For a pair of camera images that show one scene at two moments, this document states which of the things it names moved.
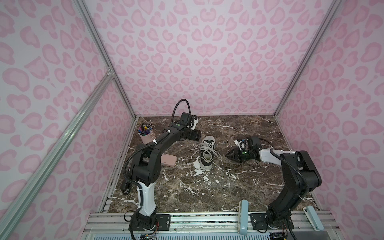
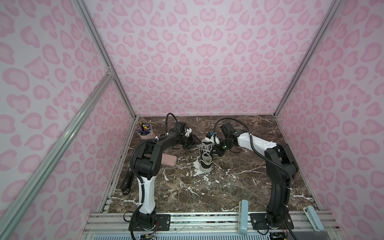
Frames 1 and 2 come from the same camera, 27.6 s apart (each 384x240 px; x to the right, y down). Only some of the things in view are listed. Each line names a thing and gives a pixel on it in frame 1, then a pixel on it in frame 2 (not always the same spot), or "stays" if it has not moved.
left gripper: [197, 135] → [192, 141]
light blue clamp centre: [243, 217] stays
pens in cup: [144, 130] stays
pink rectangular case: [169, 160] stays
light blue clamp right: [313, 218] stays
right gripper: [236, 154] → [218, 151]
